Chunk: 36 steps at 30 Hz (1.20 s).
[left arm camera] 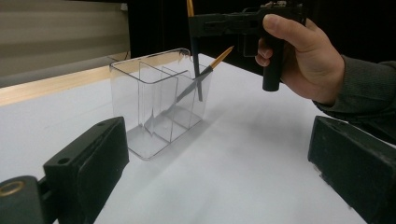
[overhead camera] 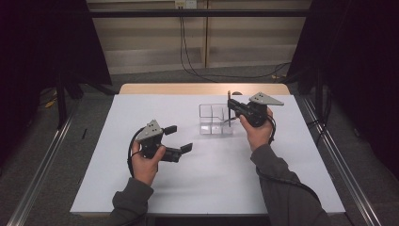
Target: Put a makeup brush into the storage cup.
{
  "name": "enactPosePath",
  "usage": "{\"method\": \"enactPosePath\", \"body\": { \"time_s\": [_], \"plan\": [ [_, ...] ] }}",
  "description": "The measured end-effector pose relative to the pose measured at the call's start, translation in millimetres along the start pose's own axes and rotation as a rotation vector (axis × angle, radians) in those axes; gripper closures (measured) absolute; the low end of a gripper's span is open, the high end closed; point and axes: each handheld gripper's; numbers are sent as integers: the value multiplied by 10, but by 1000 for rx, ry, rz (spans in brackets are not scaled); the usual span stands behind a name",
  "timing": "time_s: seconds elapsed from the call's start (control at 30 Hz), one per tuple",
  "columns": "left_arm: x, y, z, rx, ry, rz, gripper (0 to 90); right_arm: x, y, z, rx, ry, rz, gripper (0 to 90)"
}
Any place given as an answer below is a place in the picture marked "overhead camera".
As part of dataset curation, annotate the black wall cable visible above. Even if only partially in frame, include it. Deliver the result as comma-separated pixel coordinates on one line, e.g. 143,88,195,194
179,8,291,83

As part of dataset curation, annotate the clear acrylic divided organizer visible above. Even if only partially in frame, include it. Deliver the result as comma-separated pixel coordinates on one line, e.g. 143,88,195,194
199,103,234,136

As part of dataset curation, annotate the wooden table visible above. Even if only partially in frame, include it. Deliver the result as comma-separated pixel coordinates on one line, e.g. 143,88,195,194
119,83,291,96

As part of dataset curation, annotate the hand-held gripper black cable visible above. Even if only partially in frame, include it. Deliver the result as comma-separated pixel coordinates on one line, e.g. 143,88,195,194
126,126,145,178
255,114,321,205

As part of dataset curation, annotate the black curtain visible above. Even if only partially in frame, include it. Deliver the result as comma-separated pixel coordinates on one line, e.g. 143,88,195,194
286,0,399,180
0,0,113,164

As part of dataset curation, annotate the dark paintbrush with gold ferrule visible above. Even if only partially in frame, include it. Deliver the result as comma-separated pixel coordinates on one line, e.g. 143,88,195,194
227,89,232,128

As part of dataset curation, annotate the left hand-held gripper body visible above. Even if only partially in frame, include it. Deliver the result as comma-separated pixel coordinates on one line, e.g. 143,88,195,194
135,119,183,164

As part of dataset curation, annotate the white table mat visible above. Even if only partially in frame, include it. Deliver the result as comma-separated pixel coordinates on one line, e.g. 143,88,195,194
70,93,346,216

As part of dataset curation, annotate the black horizontal metal bar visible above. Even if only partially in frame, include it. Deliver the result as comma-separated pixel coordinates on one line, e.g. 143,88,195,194
88,8,311,18

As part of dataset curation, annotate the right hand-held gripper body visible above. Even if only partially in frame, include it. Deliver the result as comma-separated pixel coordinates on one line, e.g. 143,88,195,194
243,91,285,128

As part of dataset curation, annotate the aluminium floor rail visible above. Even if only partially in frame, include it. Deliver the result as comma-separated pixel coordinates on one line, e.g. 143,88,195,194
6,103,81,226
300,95,384,226

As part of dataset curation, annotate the person's left hand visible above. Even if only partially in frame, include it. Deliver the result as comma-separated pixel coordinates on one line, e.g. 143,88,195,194
131,140,167,186

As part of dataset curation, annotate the right hand-held gripper black cable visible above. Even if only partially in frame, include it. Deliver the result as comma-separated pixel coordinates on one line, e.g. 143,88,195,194
255,114,321,205

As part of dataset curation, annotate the left hand-held gripper black cable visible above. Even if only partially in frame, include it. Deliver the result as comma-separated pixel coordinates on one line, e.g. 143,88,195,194
126,126,145,178

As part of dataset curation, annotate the person's right hand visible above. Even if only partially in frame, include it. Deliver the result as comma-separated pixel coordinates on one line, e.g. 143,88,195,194
239,107,275,153

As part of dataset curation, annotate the white wall socket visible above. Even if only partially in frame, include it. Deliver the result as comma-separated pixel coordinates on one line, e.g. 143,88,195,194
174,0,198,9

